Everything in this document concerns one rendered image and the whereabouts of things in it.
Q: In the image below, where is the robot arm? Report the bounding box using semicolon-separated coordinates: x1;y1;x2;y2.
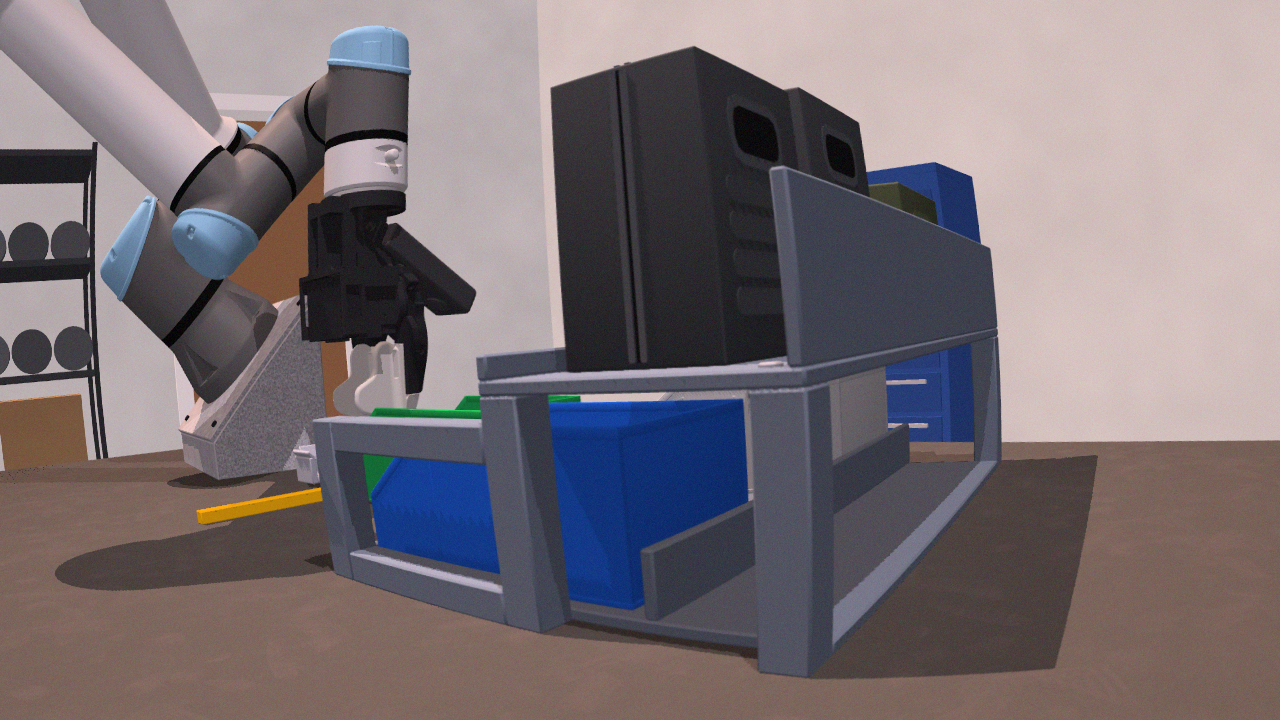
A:
0;0;476;404

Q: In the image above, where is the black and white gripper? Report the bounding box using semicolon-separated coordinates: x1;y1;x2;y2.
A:
300;190;428;416

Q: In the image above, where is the grey metal shelf rack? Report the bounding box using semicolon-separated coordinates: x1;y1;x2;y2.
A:
293;167;1002;678

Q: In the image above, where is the yellow bar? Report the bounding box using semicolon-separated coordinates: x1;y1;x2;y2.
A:
197;488;323;524

